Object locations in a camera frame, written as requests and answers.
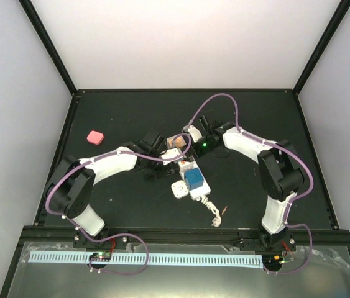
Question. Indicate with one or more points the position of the pink plug adapter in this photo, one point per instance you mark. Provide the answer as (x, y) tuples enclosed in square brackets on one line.
[(95, 137)]

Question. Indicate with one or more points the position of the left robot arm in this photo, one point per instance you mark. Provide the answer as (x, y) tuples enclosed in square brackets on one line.
[(68, 191)]

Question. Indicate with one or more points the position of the white plug adapter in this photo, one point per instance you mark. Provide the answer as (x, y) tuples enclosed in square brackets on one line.
[(179, 189)]

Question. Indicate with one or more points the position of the beige dragon cube socket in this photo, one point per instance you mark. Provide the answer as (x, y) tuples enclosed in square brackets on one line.
[(177, 141)]

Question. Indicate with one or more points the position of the blue cube socket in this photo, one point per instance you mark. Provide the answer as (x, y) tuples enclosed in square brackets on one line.
[(193, 179)]

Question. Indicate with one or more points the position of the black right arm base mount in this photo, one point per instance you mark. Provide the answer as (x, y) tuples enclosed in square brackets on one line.
[(262, 241)]

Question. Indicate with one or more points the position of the white tiger cube socket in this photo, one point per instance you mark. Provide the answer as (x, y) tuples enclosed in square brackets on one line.
[(185, 165)]

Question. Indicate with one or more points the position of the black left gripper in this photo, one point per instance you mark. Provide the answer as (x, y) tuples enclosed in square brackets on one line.
[(165, 171)]

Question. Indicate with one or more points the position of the light blue slotted cable duct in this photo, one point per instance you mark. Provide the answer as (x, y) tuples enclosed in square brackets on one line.
[(151, 259)]

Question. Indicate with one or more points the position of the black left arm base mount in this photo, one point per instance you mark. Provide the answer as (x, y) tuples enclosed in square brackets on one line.
[(105, 240)]

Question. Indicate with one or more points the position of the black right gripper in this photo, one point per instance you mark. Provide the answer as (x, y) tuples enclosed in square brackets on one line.
[(197, 153)]

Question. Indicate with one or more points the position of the white power strip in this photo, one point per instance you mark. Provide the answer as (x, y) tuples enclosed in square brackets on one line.
[(197, 193)]

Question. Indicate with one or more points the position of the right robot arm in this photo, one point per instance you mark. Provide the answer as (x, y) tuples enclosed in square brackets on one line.
[(280, 173)]

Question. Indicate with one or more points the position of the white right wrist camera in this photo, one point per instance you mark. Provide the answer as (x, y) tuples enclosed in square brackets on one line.
[(193, 132)]

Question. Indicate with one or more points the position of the small green circuit board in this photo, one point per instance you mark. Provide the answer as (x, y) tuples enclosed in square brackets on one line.
[(100, 256)]

